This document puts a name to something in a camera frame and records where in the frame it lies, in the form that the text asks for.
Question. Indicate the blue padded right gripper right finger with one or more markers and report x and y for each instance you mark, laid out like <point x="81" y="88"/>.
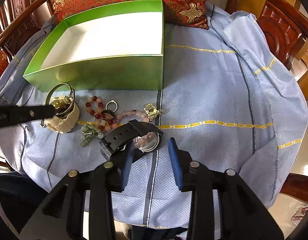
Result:
<point x="194" y="177"/>

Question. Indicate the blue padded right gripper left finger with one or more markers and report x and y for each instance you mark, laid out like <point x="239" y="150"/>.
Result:
<point x="111" y="176"/>

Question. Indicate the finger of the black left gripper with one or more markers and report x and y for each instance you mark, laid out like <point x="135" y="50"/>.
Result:
<point x="13" y="115"/>

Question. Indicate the black strap wristwatch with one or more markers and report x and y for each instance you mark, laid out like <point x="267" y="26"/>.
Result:
<point x="117" y="139"/>

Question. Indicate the beige strap wristwatch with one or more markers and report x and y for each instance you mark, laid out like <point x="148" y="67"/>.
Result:
<point x="66" y="111"/>

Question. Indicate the green jade charm pendant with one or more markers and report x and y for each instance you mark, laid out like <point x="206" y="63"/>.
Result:
<point x="90" y="132"/>

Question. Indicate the gold silver charm brooch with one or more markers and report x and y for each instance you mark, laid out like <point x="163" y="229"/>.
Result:
<point x="151" y="111"/>

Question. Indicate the green cardboard box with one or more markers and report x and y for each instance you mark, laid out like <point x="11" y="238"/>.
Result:
<point x="115" y="46"/>

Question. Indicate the dark wooden armchair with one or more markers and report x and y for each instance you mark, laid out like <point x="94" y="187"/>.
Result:
<point x="281" y="33"/>

